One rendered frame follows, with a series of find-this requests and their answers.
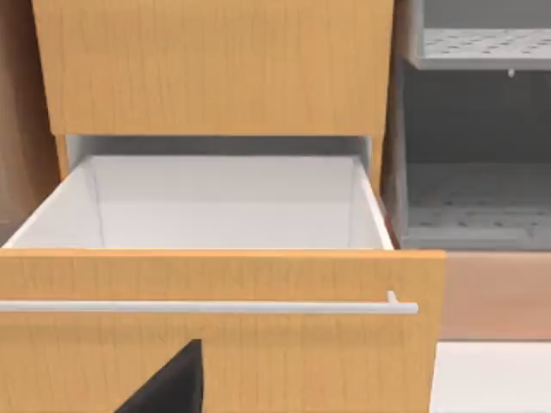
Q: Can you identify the grey pierced shelf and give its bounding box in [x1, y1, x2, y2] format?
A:
[404, 26, 551, 71]
[404, 162, 551, 250]

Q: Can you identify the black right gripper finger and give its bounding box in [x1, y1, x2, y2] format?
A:
[115, 338, 203, 413]

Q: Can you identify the grey pierced bottom shelf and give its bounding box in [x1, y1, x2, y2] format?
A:
[404, 162, 551, 250]

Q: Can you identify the white drawer inside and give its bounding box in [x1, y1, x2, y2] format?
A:
[2, 154, 395, 250]

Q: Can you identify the long metal drawer handle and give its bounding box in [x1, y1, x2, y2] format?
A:
[0, 290, 419, 315]

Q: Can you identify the open drawer wooden front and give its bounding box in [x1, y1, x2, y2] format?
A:
[0, 248, 448, 413]

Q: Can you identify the wooden cupboard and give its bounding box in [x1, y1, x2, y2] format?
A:
[0, 0, 551, 341]

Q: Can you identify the closed wooden drawer front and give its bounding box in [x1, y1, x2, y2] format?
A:
[30, 0, 395, 138]

